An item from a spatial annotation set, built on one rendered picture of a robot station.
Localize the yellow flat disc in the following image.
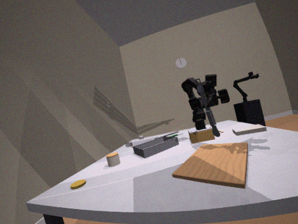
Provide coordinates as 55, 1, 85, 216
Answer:
71, 179, 86, 190

